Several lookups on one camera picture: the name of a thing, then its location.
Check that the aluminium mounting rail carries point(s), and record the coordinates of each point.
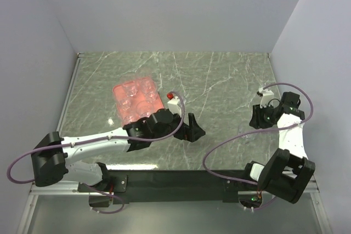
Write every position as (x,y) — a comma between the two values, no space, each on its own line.
(61,208)

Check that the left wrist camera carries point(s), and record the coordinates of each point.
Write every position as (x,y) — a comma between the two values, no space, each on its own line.
(174,104)

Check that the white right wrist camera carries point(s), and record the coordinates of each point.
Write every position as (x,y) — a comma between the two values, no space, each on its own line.
(266,96)

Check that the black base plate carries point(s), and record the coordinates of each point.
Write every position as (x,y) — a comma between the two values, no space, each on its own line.
(174,186)

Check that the clear glass table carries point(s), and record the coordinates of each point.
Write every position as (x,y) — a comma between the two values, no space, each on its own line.
(151,94)

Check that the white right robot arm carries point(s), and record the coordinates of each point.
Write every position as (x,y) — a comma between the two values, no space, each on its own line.
(288,172)

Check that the pink plastic tray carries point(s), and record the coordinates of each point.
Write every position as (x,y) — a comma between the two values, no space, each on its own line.
(119,93)

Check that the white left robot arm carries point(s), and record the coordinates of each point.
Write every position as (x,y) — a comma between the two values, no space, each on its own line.
(61,158)

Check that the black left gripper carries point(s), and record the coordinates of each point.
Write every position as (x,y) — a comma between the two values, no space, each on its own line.
(192,131)

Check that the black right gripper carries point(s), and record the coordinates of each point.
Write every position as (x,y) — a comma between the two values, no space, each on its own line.
(256,121)

